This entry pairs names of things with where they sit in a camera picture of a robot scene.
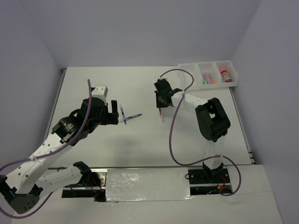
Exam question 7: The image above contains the red pen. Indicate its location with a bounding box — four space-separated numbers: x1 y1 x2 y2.
159 108 164 123

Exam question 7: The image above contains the dark blue pen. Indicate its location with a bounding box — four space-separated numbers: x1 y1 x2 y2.
120 104 127 125

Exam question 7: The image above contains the teal blue pen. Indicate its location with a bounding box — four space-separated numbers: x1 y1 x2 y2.
119 113 142 123

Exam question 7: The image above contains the purple highlighter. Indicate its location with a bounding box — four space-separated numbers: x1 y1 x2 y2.
204 72 211 84

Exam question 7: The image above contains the pink-capped clear tube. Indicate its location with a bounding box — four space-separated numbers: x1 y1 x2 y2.
219 67 233 83

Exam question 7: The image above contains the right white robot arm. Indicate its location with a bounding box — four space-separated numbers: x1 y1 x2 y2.
154 78 231 182

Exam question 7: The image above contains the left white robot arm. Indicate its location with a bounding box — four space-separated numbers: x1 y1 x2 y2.
0 97 119 215

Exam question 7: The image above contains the clear three-compartment organizer tray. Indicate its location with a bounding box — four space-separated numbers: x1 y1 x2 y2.
178 60 238 91

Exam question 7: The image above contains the silver foil sheet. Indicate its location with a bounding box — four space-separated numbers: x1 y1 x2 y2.
106 168 192 202

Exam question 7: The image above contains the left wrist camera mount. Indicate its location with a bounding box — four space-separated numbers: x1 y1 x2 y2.
92 85 108 103

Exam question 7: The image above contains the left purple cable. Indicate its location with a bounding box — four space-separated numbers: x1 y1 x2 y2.
0 79 93 219

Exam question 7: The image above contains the aluminium rail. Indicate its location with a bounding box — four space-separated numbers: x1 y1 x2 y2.
48 164 255 171

